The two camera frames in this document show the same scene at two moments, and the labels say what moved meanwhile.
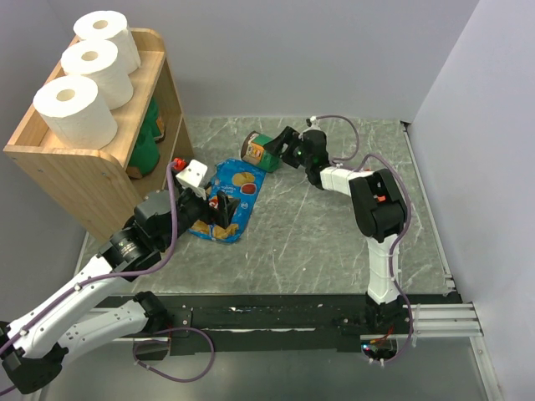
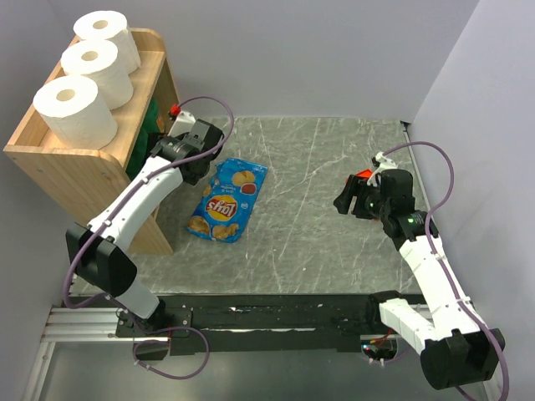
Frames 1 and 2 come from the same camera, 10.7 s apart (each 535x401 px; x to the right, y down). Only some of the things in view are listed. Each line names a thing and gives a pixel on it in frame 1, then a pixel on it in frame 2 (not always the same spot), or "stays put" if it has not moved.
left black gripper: [212, 208] to [158, 139]
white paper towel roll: [101, 62] stays put
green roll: [253, 151] to [139, 155]
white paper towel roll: [110, 27] stays put
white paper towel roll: [73, 111] stays put
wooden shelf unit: [103, 185] stays put
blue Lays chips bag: [241, 180] stays put
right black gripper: [293, 145] to [356, 196]
